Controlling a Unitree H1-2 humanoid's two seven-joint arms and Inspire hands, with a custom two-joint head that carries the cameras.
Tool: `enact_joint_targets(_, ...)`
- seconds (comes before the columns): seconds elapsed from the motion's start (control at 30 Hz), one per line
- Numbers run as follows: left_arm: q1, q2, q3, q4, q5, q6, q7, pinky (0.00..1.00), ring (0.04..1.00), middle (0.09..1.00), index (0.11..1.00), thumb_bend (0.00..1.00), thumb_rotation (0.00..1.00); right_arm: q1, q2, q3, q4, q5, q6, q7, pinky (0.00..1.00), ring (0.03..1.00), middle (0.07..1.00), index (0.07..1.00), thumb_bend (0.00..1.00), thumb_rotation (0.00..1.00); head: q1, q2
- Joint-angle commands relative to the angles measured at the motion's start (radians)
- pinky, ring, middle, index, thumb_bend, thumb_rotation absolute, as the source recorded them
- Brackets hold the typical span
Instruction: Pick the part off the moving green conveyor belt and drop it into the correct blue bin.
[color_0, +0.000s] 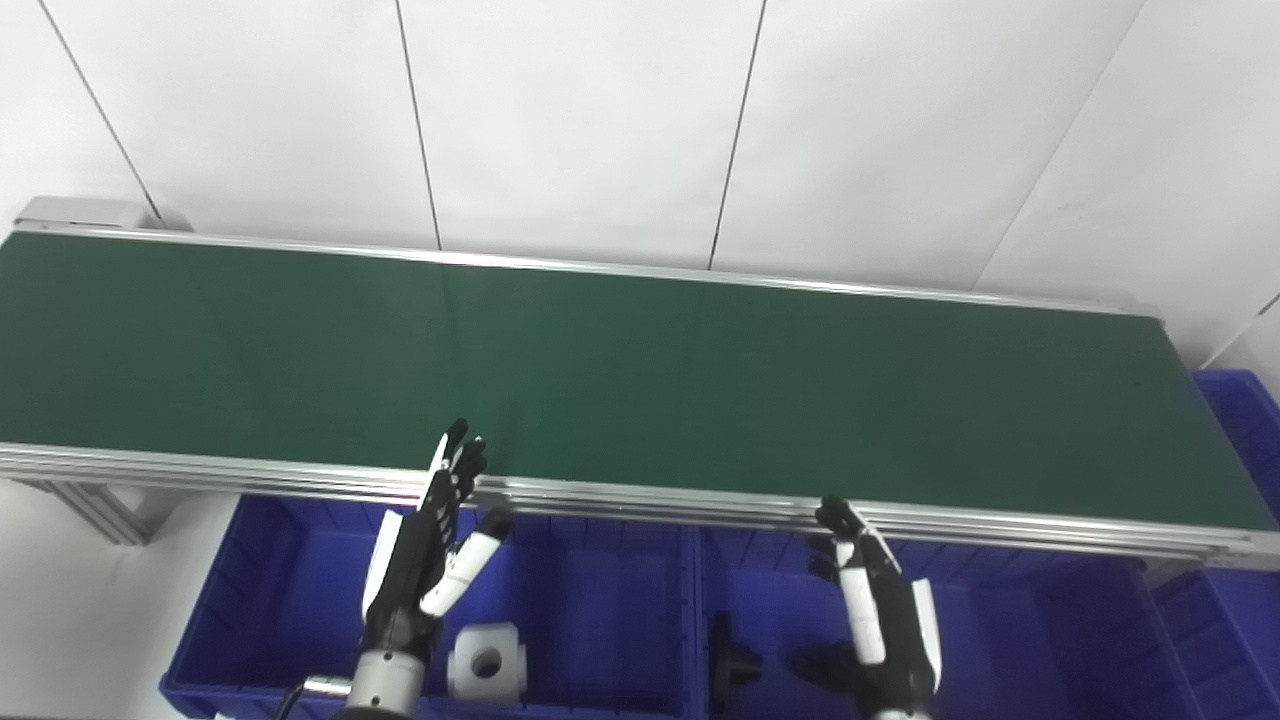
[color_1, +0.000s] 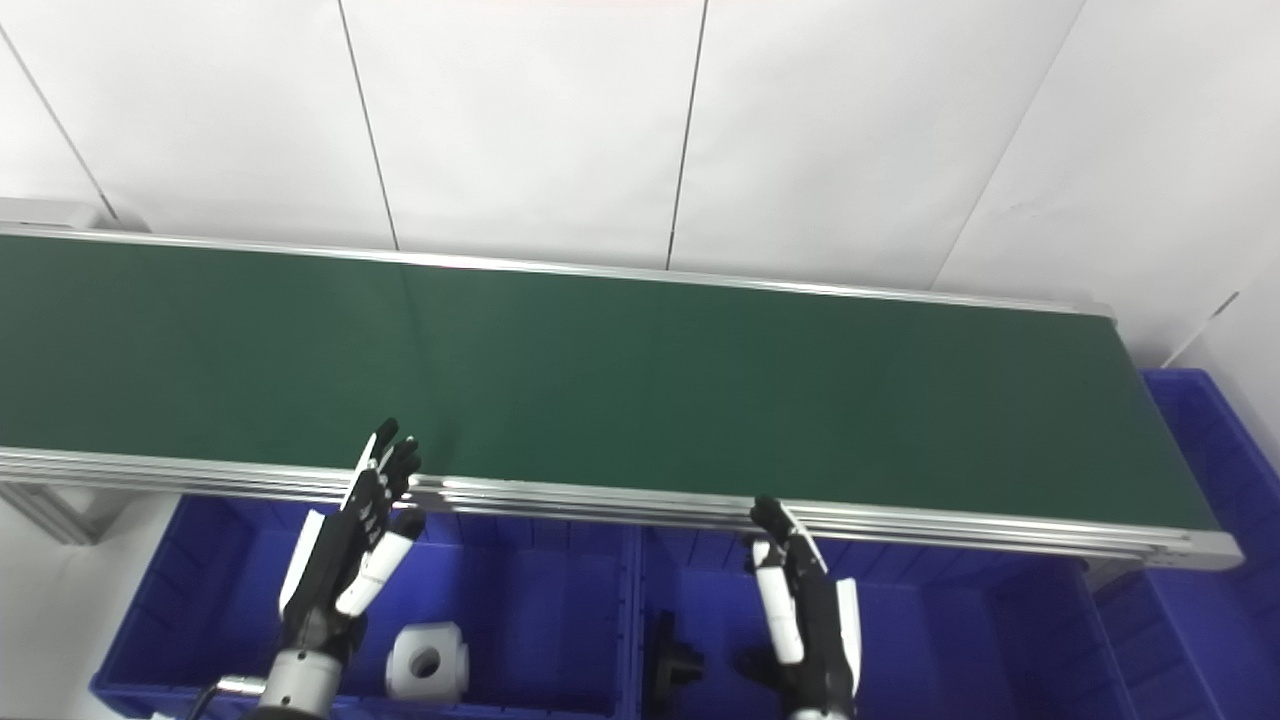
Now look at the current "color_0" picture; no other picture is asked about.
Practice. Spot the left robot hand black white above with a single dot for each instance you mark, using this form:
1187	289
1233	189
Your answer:
405	580

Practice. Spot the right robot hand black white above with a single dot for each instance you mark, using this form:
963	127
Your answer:
895	640

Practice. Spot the black flange part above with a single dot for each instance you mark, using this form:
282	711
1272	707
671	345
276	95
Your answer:
730	665
822	668

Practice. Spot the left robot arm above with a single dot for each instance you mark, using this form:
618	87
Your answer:
385	690

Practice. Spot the white block part with hole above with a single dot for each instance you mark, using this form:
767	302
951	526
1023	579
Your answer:
487	662

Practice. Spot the blue plastic bin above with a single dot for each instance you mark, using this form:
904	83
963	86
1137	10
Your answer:
1235	620
1040	650
290	610

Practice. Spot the green conveyor belt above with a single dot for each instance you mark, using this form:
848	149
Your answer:
640	390

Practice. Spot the aluminium conveyor support leg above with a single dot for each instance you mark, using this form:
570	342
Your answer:
110	510

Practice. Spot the grey conveyor motor housing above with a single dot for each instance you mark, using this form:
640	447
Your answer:
90	213

